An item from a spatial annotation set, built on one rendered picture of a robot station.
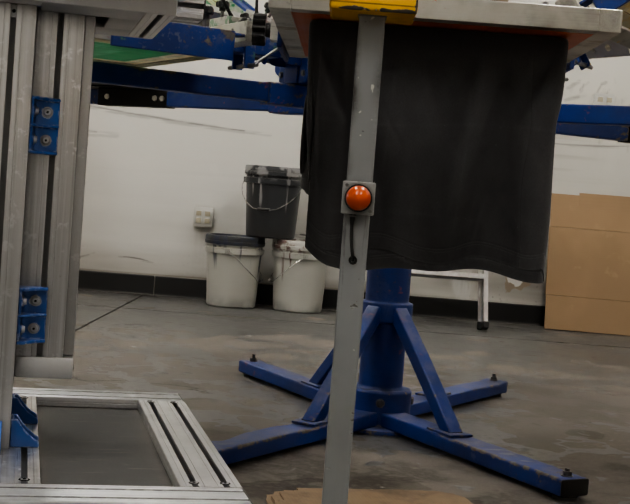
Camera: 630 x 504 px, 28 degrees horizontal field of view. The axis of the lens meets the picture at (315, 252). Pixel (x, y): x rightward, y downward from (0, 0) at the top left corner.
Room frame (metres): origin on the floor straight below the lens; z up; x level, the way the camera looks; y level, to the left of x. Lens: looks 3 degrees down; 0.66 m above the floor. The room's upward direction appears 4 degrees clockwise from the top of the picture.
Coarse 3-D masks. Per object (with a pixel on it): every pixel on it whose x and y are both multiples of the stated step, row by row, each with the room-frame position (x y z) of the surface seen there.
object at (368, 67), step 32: (352, 0) 1.85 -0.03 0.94; (384, 0) 1.85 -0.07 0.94; (416, 0) 1.85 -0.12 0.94; (352, 128) 1.90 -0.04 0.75; (352, 160) 1.90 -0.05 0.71; (352, 288) 1.90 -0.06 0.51; (352, 320) 1.90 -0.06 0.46; (352, 352) 1.90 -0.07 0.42; (352, 384) 1.90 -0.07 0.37; (352, 416) 1.90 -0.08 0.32
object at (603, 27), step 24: (288, 0) 2.09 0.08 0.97; (312, 0) 2.09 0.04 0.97; (432, 0) 2.09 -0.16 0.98; (456, 0) 2.09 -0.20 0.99; (480, 0) 2.09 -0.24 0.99; (288, 24) 2.30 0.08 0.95; (480, 24) 2.10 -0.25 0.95; (504, 24) 2.09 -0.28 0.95; (528, 24) 2.08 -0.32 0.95; (552, 24) 2.08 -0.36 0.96; (576, 24) 2.08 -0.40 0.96; (600, 24) 2.08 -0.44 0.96; (288, 48) 2.70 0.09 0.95; (576, 48) 2.33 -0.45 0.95
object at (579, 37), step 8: (448, 24) 2.13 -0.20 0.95; (456, 24) 2.13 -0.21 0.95; (496, 32) 2.19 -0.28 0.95; (504, 32) 2.18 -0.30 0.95; (512, 32) 2.17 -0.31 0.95; (520, 32) 2.17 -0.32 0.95; (528, 32) 2.16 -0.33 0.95; (536, 32) 2.15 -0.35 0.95; (544, 32) 2.14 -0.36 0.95; (552, 32) 2.14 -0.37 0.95; (560, 32) 2.13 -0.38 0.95; (568, 32) 2.12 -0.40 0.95; (568, 40) 2.22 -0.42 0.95; (576, 40) 2.21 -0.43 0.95; (568, 48) 2.33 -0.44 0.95
